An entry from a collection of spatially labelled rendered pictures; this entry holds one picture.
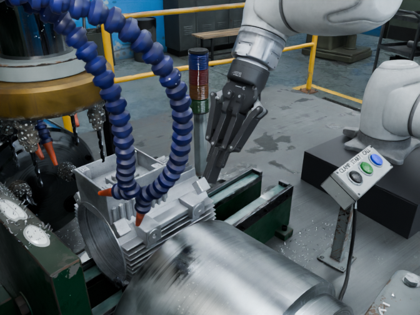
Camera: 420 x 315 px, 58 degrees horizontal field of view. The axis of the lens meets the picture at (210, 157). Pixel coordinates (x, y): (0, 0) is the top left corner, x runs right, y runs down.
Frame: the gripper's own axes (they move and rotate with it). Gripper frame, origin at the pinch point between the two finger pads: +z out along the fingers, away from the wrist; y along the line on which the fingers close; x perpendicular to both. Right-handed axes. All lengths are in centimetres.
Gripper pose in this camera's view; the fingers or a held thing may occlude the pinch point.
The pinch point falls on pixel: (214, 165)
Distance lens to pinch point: 74.0
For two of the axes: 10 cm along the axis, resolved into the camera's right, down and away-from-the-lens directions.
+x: 6.0, 1.4, 7.9
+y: 7.2, 3.3, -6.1
